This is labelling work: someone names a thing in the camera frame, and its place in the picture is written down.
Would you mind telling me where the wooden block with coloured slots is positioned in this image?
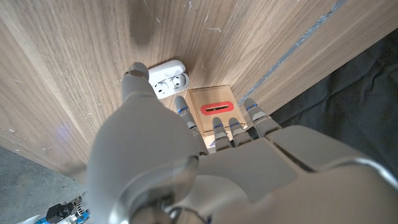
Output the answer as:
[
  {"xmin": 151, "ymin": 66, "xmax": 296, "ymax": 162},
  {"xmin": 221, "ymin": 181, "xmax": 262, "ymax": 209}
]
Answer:
[{"xmin": 185, "ymin": 84, "xmax": 249, "ymax": 149}]

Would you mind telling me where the white AirPods case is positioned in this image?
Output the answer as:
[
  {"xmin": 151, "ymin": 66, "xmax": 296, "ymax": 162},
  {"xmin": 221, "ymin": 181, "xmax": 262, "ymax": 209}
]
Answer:
[{"xmin": 146, "ymin": 59, "xmax": 190, "ymax": 100}]

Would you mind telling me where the grey tape outline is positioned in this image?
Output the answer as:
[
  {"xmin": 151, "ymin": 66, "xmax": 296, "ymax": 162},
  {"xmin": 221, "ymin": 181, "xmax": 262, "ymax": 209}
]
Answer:
[{"xmin": 238, "ymin": 0, "xmax": 348, "ymax": 105}]

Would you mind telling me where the black curtain backdrop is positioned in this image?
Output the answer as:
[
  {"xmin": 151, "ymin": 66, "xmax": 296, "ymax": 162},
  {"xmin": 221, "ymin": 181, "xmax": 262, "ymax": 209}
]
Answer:
[{"xmin": 270, "ymin": 27, "xmax": 398, "ymax": 181}]

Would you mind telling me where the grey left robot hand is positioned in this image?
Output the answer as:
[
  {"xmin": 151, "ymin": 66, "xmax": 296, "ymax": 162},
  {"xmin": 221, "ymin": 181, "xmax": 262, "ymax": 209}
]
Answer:
[{"xmin": 85, "ymin": 61, "xmax": 398, "ymax": 224}]

